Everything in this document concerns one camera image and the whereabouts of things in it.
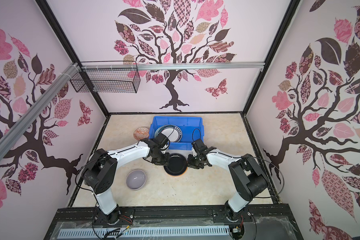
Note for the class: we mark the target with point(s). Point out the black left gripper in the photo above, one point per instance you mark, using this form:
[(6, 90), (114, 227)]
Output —
[(165, 161)]

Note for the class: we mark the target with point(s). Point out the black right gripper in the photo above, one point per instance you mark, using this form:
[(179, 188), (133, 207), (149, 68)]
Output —
[(190, 163)]

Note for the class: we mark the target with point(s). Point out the white plate green rim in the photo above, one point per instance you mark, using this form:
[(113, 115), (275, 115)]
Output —
[(172, 132)]

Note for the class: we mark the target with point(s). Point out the black plate orange underside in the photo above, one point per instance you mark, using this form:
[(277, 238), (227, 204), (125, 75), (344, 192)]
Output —
[(177, 165)]

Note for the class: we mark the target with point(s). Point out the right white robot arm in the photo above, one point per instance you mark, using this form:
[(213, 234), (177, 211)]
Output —
[(247, 175)]

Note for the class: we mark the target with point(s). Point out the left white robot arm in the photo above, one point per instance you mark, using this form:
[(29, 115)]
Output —
[(100, 171)]

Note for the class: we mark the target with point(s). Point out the blue plastic bin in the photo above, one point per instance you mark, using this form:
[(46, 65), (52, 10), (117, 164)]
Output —
[(192, 128)]

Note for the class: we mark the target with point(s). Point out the red patterned bowl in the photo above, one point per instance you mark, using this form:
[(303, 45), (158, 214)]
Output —
[(141, 133)]

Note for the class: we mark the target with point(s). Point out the lavender grey bowl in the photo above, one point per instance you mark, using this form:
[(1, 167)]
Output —
[(136, 179)]

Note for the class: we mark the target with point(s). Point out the black wire basket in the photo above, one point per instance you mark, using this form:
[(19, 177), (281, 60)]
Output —
[(107, 77)]

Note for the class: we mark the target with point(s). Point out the white vented cable duct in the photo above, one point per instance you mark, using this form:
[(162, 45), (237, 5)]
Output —
[(145, 233)]

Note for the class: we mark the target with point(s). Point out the aluminium rail back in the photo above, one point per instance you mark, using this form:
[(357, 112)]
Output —
[(187, 66)]

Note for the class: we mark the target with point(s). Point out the aluminium rail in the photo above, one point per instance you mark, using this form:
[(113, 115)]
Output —
[(187, 66), (20, 127)]

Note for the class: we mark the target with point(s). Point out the aluminium rail left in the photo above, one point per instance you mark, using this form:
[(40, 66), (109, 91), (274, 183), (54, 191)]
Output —
[(20, 127)]

